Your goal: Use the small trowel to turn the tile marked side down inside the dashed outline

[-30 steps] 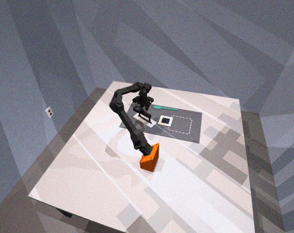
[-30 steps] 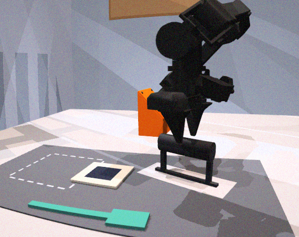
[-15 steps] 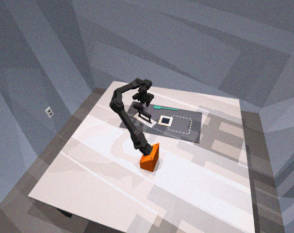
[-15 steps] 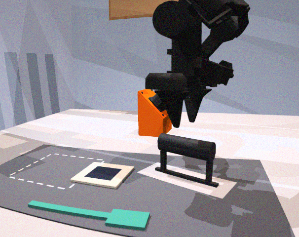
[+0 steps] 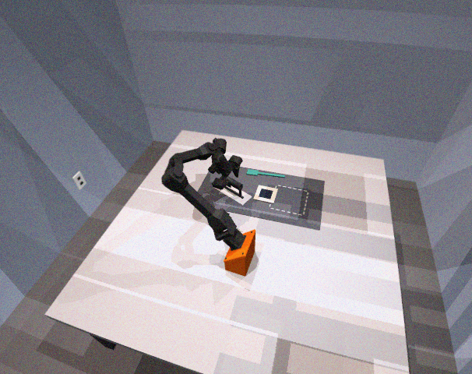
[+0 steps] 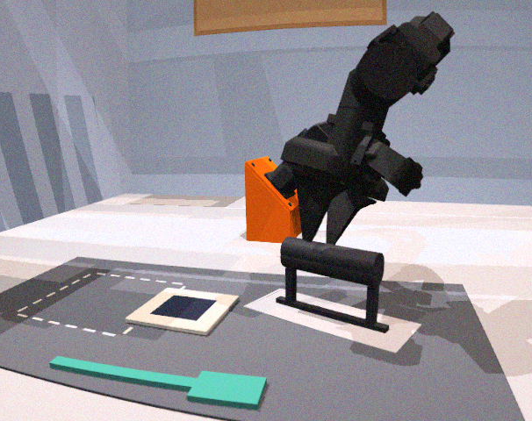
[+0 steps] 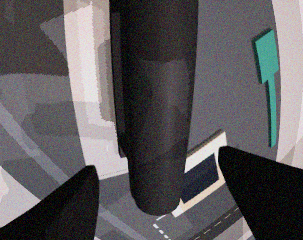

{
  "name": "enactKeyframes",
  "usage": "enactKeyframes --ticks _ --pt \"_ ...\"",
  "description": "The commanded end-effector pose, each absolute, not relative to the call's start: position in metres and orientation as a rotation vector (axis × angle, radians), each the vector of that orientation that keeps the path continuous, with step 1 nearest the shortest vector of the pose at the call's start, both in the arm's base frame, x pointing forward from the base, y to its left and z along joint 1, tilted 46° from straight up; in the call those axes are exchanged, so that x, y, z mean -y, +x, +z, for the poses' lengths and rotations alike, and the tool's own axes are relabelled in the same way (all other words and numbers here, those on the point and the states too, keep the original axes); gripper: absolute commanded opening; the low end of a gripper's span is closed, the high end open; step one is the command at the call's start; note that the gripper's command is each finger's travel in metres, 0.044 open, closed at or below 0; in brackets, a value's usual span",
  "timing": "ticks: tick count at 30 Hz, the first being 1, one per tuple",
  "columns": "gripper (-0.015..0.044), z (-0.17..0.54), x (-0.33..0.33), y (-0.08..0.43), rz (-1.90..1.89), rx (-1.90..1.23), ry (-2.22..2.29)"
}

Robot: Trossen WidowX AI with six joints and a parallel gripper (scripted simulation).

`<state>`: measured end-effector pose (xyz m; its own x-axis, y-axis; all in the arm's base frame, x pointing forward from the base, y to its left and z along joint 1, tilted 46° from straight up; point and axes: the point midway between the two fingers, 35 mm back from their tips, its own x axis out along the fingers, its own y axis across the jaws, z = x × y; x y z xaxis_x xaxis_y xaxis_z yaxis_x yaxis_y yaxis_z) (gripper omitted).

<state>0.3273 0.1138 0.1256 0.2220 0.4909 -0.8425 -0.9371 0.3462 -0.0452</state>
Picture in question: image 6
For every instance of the cream square tile with dark center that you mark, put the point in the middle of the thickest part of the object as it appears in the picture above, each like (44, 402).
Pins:
(184, 310)

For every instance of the small trowel with black handle and white blade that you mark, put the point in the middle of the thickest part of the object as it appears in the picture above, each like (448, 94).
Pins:
(344, 263)

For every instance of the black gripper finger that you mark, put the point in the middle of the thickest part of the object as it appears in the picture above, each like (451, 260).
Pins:
(315, 194)
(341, 212)

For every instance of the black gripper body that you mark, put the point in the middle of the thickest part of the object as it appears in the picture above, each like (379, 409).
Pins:
(332, 160)

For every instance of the teal flat paddle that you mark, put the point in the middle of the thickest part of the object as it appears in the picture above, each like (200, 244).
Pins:
(230, 390)

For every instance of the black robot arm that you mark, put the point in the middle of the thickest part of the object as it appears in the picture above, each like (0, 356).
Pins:
(398, 61)

